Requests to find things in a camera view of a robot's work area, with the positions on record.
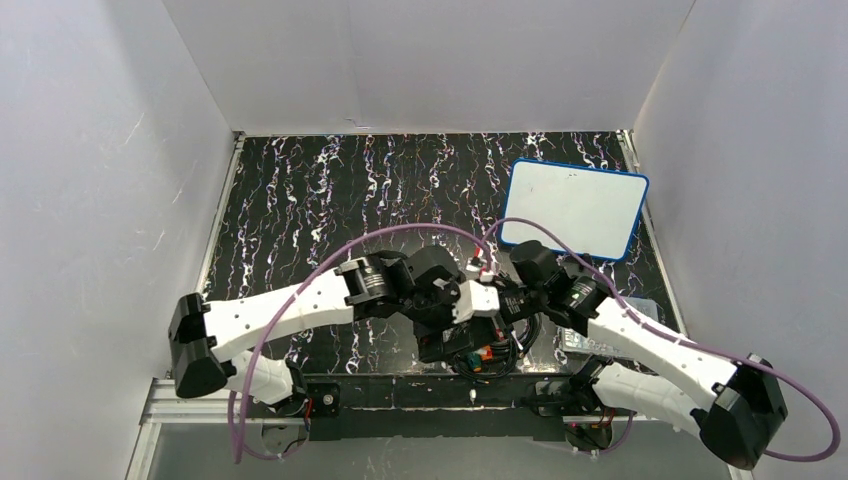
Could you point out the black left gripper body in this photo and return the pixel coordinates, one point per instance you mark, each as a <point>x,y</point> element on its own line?
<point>444,340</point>

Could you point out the blue framed whiteboard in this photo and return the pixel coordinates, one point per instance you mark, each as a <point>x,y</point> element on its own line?
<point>593,211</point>

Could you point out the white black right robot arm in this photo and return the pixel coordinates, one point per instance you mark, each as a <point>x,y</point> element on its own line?
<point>735,407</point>

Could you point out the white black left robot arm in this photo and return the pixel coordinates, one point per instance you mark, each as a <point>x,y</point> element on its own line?
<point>212,342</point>

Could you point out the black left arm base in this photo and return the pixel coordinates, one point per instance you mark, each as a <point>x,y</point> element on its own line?
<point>292,418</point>

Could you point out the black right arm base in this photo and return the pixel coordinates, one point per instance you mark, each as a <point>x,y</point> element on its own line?
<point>602,429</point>

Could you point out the clear plastic screw box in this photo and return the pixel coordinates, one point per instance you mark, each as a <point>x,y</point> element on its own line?
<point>572,341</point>

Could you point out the green handled screwdriver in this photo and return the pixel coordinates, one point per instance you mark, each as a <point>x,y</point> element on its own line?
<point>474,362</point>

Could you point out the orange handled screwdriver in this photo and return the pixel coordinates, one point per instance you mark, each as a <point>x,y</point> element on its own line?
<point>492,353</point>

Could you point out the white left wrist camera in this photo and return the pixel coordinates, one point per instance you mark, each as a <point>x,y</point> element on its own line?
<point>475,300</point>

